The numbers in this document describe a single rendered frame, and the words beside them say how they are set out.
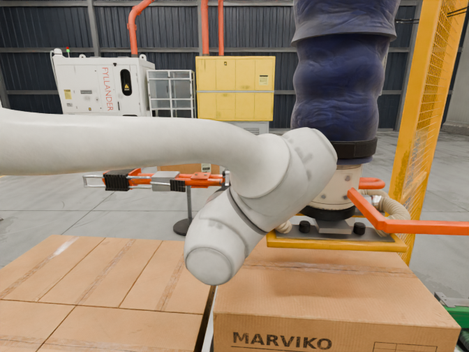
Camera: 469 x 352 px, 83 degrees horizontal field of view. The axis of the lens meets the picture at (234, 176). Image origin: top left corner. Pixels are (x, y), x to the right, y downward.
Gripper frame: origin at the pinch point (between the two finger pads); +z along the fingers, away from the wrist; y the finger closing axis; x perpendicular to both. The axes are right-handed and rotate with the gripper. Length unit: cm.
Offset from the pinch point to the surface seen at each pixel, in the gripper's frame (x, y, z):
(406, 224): 34.6, -0.8, -27.2
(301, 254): 23.1, 29.0, 7.7
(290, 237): 15.8, 10.8, -13.1
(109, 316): -56, 69, 16
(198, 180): -9.4, -0.6, -2.8
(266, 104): 41, 3, 728
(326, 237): 24.8, 10.6, -12.8
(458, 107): 801, 28, 1059
